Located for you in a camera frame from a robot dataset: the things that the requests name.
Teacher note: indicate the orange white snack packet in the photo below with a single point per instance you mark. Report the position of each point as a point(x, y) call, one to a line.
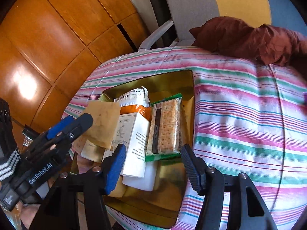
point(132, 98)

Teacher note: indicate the plain white box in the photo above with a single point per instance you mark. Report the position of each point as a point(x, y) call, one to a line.
point(144, 178)

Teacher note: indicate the gold metal tray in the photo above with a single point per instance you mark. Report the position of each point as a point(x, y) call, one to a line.
point(168, 172)

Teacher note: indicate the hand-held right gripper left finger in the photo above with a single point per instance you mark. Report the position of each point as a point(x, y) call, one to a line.
point(115, 170)

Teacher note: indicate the green cracker packet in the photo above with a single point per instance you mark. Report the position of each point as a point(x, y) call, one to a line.
point(165, 127)

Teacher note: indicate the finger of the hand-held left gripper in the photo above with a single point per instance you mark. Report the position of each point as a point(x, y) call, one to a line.
point(81, 123)
point(60, 127)

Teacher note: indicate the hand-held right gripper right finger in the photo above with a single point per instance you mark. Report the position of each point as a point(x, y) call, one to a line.
point(194, 170)

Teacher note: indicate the white printed box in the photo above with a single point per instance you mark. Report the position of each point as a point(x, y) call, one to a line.
point(136, 148)

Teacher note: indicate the beige paper packet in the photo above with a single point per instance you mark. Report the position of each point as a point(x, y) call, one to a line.
point(103, 122)

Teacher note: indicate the wooden wardrobe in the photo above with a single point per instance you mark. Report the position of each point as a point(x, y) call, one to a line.
point(60, 28)

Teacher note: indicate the dark red pillow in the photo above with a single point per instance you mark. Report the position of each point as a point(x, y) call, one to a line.
point(239, 36)

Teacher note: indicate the cream box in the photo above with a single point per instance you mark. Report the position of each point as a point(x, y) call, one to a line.
point(92, 152)

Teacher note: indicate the striped blanket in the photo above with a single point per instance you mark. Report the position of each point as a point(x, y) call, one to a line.
point(239, 124)

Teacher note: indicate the grey yellow blue armchair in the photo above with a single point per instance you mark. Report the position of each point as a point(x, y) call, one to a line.
point(191, 4)

